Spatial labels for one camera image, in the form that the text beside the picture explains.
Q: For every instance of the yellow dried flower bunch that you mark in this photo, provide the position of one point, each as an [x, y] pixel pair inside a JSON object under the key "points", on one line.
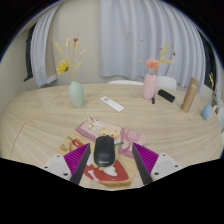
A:
{"points": [[63, 66]]}

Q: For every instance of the small black box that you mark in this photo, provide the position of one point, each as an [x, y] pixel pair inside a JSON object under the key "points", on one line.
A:
{"points": [[166, 95]]}

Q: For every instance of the white remote control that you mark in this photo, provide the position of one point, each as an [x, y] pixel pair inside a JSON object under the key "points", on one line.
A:
{"points": [[112, 104]]}

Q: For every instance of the dark marker pen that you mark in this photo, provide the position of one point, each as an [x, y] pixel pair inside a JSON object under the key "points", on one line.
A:
{"points": [[153, 99]]}

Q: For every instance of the pink vase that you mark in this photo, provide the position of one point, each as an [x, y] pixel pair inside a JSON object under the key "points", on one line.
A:
{"points": [[149, 87]]}

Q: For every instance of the white chair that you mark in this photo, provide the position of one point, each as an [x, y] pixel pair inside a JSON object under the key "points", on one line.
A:
{"points": [[125, 82], [221, 118], [166, 82]]}

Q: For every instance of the bronze drink bottle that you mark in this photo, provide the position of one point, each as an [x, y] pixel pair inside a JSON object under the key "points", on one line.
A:
{"points": [[189, 96]]}

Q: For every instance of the wide white curtain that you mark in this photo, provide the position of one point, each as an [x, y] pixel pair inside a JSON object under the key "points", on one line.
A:
{"points": [[146, 30]]}

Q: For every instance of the dark window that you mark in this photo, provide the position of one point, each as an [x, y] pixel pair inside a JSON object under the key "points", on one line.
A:
{"points": [[29, 56], [210, 56]]}

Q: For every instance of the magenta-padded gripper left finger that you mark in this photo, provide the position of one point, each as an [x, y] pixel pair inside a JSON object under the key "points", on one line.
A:
{"points": [[78, 157]]}

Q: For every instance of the black computer mouse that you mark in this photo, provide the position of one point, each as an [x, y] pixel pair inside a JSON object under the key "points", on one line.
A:
{"points": [[104, 151]]}

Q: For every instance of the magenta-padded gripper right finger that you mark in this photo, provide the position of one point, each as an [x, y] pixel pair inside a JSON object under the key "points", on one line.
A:
{"points": [[146, 157]]}

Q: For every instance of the blue vase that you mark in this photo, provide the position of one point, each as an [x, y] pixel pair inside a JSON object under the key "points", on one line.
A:
{"points": [[206, 112]]}

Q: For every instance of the pale green vase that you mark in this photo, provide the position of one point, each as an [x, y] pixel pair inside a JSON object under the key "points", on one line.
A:
{"points": [[76, 95]]}

